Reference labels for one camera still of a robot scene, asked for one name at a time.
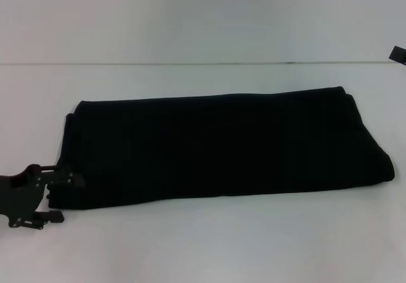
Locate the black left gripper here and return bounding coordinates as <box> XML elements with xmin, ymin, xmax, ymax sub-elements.
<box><xmin>0</xmin><ymin>164</ymin><xmax>87</xmax><ymax>232</ymax></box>

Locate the black t-shirt with white print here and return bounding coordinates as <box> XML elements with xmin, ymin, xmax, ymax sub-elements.
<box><xmin>46</xmin><ymin>85</ymin><xmax>396</xmax><ymax>210</ymax></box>

